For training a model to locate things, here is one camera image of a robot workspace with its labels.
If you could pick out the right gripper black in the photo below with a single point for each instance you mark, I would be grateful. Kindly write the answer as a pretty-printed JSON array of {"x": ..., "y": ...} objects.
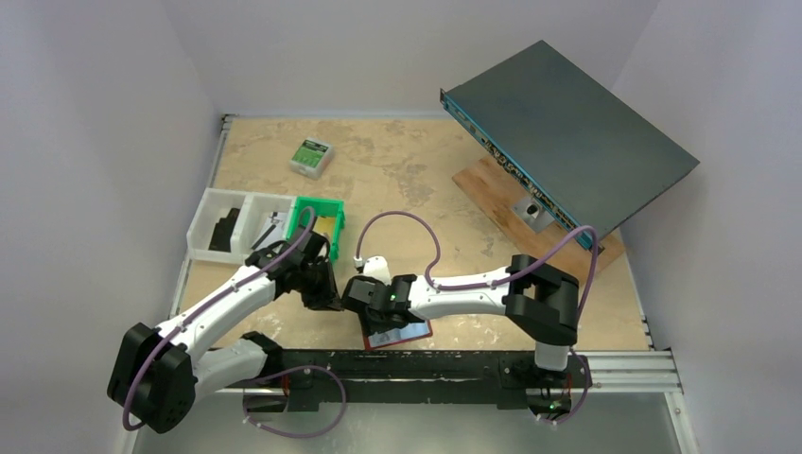
[{"x": 358, "y": 295}]

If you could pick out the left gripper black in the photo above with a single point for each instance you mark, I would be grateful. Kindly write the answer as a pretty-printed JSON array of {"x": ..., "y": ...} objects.
[{"x": 319, "y": 286}]

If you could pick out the red card holder wallet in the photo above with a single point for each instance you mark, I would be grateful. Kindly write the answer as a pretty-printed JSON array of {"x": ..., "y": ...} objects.
[{"x": 378, "y": 335}]

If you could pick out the grey card black stripe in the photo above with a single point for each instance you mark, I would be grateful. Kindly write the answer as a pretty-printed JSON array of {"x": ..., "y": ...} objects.
[{"x": 271, "y": 231}]

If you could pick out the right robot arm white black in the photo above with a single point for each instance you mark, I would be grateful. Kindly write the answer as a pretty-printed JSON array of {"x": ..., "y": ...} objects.
[{"x": 539, "y": 299}]

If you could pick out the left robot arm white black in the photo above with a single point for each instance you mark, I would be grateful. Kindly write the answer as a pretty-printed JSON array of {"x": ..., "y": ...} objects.
[{"x": 160, "y": 372}]

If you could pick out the green plastic bin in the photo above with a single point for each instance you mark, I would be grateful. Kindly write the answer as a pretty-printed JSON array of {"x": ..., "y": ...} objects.
[{"x": 298, "y": 218}]

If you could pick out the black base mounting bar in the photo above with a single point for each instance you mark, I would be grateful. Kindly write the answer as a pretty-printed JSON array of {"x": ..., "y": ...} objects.
[{"x": 505, "y": 379}]

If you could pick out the white plastic bin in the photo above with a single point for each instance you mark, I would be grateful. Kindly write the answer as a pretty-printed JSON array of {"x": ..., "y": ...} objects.
[{"x": 214, "y": 204}]

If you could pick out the black part in bin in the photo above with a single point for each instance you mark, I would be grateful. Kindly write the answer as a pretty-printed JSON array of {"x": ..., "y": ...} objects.
[{"x": 220, "y": 240}]

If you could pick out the small green labelled box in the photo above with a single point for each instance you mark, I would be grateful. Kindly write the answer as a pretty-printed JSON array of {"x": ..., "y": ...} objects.
[{"x": 311, "y": 158}]

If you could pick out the wooden board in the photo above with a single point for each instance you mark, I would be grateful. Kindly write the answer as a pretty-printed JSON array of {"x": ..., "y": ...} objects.
[{"x": 495, "y": 192}]

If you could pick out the metal bracket with knob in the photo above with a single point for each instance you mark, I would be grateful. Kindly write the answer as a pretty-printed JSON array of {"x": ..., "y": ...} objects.
[{"x": 533, "y": 214}]

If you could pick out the dark network switch box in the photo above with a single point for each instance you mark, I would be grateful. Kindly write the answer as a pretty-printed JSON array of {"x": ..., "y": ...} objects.
[{"x": 576, "y": 149}]

